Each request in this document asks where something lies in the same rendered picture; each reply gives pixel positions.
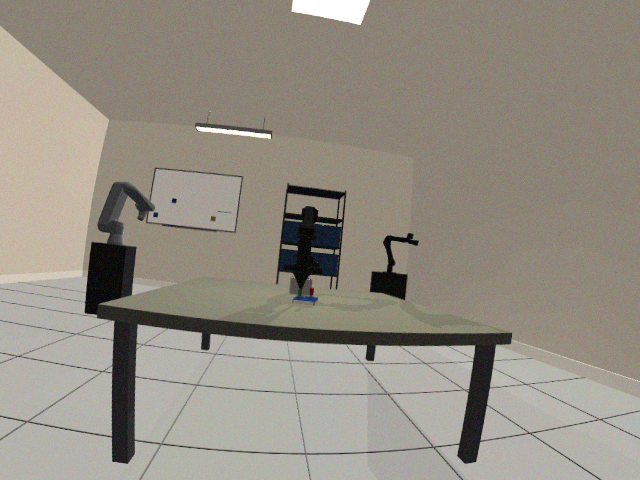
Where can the blue circuit board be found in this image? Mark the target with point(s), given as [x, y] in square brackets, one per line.
[306, 298]

